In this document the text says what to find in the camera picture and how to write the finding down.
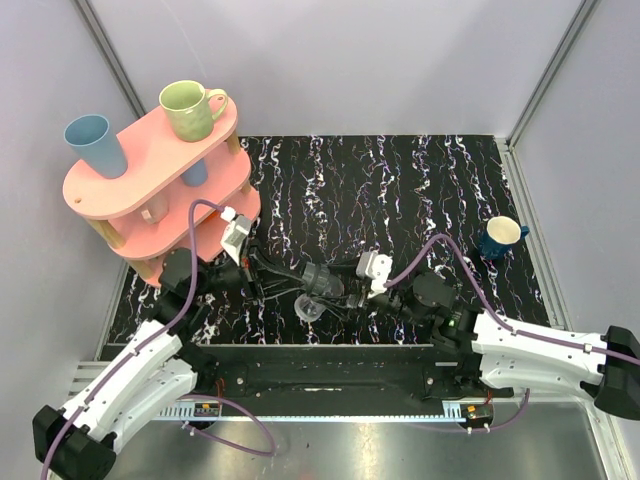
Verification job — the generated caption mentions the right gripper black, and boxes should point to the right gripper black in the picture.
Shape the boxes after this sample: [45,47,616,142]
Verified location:
[311,253,429,327]

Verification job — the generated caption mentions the clear elbow pipe fitting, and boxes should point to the clear elbow pipe fitting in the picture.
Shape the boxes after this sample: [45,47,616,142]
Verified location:
[294,274,344,323]

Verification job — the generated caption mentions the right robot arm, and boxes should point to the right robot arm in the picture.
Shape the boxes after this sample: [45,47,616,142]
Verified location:
[347,272,639,420]

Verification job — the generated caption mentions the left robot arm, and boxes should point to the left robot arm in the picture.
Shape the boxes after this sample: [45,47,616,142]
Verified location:
[32,244,308,479]

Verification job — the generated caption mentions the black marble pattern mat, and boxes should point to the black marble pattern mat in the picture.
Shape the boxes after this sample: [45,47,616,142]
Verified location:
[106,134,550,345]

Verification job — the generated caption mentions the small blue cup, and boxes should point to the small blue cup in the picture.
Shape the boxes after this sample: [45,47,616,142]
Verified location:
[181,158,208,187]

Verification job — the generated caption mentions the pink three-tier wooden shelf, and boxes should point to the pink three-tier wooden shelf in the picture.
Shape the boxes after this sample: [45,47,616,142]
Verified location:
[62,98,261,286]

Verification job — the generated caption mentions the pale pink mug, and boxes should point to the pale pink mug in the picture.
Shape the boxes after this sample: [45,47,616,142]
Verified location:
[140,193,169,224]

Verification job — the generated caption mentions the dark blue mug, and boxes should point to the dark blue mug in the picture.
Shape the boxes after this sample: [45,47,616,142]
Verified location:
[478,216,530,260]

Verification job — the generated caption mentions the green ceramic mug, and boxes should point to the green ceramic mug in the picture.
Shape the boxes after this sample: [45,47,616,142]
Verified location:
[159,80,229,142]

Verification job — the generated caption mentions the light blue plastic cup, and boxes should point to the light blue plastic cup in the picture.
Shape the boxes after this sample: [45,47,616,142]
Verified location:
[64,114,128,179]

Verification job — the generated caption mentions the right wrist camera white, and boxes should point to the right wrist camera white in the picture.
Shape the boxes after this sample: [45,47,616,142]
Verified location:
[356,251,393,299]

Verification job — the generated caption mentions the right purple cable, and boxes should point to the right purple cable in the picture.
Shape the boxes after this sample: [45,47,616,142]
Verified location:
[382,233,640,434]

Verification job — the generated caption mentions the purple cable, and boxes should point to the purple cable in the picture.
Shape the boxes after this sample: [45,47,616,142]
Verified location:
[382,233,640,434]
[38,199,277,480]

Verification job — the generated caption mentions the white slotted cable duct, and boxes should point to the white slotted cable duct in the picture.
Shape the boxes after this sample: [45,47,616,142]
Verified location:
[153,401,494,424]

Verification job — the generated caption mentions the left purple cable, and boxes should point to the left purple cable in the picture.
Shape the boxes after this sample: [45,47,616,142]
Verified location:
[38,199,277,480]

